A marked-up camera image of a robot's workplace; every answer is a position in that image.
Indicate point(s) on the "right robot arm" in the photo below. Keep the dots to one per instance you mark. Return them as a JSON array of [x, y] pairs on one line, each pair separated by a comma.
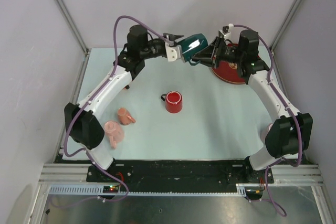
[[290, 131]]

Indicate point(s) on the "small salmon mug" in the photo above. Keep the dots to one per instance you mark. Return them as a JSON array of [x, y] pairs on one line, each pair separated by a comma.
[[124, 116]]

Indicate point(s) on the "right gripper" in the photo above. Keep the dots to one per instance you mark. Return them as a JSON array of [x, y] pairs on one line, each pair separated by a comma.
[[211, 53]]

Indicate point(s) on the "grey cable duct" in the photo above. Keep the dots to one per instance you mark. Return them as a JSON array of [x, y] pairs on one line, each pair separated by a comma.
[[109, 190]]

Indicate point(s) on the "lilac mug black handle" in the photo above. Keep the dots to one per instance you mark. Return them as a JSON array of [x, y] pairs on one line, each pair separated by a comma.
[[264, 132]]

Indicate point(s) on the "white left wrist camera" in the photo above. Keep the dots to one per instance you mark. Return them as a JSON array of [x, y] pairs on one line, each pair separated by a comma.
[[173, 53]]

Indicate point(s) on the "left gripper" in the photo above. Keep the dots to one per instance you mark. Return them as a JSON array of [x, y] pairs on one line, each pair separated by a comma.
[[172, 38]]

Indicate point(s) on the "large pink mug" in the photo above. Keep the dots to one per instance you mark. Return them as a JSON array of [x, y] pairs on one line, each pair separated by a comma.
[[114, 132]]

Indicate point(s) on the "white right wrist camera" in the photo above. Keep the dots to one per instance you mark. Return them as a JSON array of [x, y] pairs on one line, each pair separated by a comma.
[[226, 32]]

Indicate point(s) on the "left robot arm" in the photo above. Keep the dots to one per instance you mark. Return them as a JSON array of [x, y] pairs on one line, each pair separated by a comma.
[[82, 119]]

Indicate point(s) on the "round red tray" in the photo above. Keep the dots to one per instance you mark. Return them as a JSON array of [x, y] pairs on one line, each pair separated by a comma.
[[228, 75]]

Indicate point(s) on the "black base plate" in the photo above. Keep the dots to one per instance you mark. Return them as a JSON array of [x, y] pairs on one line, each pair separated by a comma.
[[134, 171]]

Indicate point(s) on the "dark green mug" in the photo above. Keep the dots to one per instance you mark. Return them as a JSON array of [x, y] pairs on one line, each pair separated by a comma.
[[192, 45]]

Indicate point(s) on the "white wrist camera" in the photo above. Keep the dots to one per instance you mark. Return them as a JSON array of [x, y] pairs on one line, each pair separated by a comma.
[[226, 32], [173, 53]]

